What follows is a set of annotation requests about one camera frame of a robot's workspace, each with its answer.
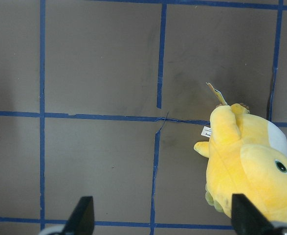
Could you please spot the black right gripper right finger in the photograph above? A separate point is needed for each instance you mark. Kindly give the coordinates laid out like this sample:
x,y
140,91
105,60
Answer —
x,y
246,219

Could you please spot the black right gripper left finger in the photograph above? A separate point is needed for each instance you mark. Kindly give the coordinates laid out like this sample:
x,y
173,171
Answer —
x,y
81,221

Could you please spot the yellow plush toy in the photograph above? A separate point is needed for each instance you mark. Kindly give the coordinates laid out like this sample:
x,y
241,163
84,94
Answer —
x,y
247,154

